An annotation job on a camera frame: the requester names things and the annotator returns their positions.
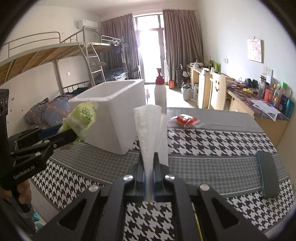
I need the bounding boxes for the green tissue pack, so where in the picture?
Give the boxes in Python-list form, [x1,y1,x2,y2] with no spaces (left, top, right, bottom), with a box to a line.
[58,101,99,140]

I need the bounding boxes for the white paper towel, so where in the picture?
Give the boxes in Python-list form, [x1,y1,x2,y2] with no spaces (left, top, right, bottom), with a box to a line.
[133,105,168,202]

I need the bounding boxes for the person's left hand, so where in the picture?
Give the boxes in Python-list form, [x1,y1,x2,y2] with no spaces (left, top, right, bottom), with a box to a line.
[1,180,32,204]

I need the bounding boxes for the blue patterned quilt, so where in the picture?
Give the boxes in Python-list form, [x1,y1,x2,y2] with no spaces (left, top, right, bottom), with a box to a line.
[24,87,88,127]

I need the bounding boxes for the houndstooth tablecloth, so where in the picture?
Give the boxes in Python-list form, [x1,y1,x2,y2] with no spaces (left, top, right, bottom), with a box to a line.
[31,108,294,233]

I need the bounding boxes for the dark smartphone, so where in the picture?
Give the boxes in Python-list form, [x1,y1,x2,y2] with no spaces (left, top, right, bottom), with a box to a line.
[256,151,280,198]

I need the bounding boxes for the white foam box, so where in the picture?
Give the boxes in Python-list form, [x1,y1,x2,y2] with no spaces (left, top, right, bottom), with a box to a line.
[68,79,145,155]

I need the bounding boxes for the red snack wrapper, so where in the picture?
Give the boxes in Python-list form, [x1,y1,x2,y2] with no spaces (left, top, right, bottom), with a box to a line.
[170,114,200,129]

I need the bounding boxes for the metal bunk bed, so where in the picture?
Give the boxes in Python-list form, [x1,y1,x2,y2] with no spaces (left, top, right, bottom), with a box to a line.
[0,26,130,98]

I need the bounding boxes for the wooden smiley chair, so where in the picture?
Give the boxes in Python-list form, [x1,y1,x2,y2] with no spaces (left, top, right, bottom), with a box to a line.
[208,72,227,110]

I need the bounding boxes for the white waste bin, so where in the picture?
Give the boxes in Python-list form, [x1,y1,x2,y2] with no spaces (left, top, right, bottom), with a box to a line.
[181,87,193,101]

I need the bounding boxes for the blue liquid bottle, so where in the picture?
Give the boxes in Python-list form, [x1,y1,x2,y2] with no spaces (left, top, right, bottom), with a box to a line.
[145,89,150,104]

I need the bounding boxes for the wooden desk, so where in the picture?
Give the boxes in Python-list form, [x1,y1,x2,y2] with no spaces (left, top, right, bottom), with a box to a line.
[187,65,288,146]

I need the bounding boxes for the papers on desk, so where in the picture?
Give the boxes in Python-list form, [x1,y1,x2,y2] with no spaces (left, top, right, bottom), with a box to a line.
[250,99,280,121]

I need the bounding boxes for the white red-capped squeeze bottle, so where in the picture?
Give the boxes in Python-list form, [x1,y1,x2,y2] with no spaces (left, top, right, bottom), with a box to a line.
[154,68,167,114]

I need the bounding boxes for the orange bag on floor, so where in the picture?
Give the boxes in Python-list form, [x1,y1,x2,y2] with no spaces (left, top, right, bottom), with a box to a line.
[169,80,175,89]

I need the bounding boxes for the white air conditioner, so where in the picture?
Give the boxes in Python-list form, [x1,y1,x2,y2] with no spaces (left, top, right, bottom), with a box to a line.
[78,19,98,30]

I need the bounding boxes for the teal bottle on desk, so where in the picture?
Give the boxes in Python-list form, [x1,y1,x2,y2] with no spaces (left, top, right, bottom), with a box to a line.
[285,98,295,118]

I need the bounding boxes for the brown curtain left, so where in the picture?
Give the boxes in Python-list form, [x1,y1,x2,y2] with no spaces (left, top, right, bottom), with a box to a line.
[101,14,139,79]

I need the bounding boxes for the brown curtain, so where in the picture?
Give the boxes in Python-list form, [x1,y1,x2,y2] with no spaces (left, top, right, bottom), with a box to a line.
[163,9,204,81]
[101,14,139,79]

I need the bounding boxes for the brown curtain right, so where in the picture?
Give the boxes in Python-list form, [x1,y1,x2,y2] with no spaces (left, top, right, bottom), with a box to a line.
[163,9,204,81]

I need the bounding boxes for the wall picture canvas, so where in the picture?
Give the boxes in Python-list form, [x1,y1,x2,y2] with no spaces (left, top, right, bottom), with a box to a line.
[247,38,264,63]

